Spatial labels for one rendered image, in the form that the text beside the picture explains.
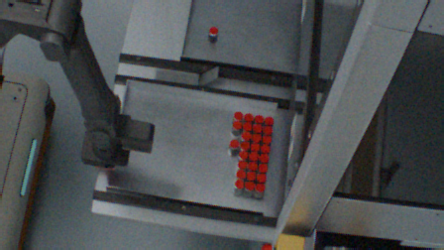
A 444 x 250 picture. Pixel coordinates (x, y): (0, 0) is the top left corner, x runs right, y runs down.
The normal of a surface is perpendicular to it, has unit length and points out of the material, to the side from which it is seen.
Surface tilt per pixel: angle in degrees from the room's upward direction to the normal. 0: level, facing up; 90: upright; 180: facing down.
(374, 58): 90
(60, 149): 0
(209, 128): 0
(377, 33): 90
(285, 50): 0
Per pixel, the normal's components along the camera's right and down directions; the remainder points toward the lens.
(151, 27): 0.08, -0.42
